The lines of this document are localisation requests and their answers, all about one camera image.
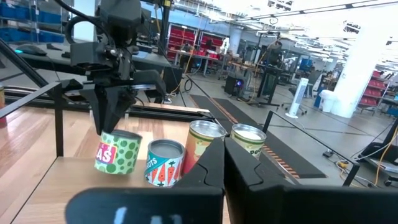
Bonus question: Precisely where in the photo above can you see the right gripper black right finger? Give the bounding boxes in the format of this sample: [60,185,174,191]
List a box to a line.
[224,138,398,224]

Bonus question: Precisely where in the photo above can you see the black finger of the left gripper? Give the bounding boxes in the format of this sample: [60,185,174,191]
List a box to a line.
[106,88,137,132]
[79,85,110,135]

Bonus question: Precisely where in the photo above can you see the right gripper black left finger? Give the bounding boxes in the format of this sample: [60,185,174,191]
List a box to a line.
[64,138,226,224]

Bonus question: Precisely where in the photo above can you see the white carrots can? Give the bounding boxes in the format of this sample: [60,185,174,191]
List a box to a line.
[144,139,187,188]

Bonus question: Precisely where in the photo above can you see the green dotted peas can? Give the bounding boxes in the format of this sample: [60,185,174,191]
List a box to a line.
[94,129,143,175]

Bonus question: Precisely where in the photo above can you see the tall orange corn can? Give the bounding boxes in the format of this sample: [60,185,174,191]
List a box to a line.
[181,119,228,177]
[0,85,7,129]

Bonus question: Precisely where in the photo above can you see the black floor mat orange stripe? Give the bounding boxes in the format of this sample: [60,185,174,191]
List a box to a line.
[188,94,328,180]

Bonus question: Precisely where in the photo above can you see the yellow peaches can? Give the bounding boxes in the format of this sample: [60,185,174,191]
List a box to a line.
[229,123,267,160]

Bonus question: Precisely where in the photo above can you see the red bin shelving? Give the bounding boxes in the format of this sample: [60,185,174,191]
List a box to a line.
[167,24,225,62]

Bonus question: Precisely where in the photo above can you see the black diagonal support strut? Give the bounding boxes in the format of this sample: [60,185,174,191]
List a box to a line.
[0,38,50,90]

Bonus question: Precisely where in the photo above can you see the black computer mouse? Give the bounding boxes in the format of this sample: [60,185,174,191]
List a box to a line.
[13,44,48,57]

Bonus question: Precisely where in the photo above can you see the white tower fan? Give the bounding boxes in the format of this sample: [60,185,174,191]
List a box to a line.
[285,77,310,119]

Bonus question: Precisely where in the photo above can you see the computer tower purple light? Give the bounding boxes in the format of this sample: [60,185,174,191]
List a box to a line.
[224,73,246,97]

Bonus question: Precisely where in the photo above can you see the blue bin shelving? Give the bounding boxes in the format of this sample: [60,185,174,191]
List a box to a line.
[0,0,65,44]

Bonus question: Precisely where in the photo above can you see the white trash bin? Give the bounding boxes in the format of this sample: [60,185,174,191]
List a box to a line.
[318,89,339,114]

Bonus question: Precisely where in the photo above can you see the black standing desk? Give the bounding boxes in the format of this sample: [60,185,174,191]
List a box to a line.
[255,65,284,107]

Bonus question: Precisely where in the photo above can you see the small red bin rack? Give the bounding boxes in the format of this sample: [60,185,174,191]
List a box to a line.
[356,70,390,109]

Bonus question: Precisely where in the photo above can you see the person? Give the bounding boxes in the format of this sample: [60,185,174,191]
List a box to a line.
[266,40,284,67]

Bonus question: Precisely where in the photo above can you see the white round pillar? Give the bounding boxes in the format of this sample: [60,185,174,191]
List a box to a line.
[330,26,391,119]

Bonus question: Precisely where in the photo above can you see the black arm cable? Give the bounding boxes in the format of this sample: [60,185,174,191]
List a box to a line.
[54,0,108,45]

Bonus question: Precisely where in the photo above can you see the yellow floor cable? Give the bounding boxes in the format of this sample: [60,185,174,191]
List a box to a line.
[372,124,398,187]

